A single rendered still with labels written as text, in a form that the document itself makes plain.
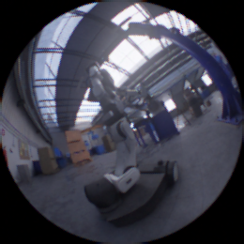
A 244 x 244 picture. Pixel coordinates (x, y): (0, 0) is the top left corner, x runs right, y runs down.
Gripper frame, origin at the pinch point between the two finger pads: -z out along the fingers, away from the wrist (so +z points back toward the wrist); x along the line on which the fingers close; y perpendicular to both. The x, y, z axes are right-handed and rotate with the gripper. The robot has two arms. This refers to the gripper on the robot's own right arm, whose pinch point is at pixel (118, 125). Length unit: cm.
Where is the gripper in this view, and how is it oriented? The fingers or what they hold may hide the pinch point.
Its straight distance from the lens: 35.9
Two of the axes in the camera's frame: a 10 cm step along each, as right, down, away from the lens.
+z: -4.7, -8.1, 3.6
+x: 8.1, -5.5, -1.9
